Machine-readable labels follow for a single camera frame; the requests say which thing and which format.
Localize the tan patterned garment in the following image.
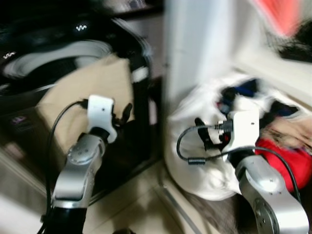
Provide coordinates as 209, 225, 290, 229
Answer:
265, 116, 312, 148

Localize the beige cloth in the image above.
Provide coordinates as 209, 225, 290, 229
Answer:
36, 54, 136, 153

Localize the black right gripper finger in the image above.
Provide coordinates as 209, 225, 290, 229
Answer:
195, 117, 216, 150

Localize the white laundry bag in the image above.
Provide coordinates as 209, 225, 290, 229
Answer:
165, 72, 312, 201

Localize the blue garment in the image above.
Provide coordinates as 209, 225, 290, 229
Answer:
220, 79, 260, 112

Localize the black garment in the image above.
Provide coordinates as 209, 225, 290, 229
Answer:
271, 99, 300, 119

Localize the red garment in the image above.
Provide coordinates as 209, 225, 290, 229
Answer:
254, 137, 312, 194

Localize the black washing machine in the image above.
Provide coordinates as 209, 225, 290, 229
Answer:
0, 14, 165, 208

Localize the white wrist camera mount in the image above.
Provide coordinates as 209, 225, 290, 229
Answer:
87, 95, 118, 143
226, 109, 261, 153

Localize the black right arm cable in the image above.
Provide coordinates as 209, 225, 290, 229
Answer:
175, 124, 306, 206

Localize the black object on ledge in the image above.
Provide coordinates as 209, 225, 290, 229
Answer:
279, 22, 312, 63

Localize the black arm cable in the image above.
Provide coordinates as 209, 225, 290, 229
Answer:
41, 99, 90, 234
175, 124, 306, 206

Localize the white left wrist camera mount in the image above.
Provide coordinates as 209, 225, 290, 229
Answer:
87, 95, 118, 143

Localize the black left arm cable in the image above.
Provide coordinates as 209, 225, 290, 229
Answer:
41, 99, 90, 234

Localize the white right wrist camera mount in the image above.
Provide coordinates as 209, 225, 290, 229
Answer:
226, 109, 261, 153

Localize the orange-red hanging cloth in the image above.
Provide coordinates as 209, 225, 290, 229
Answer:
253, 0, 301, 38

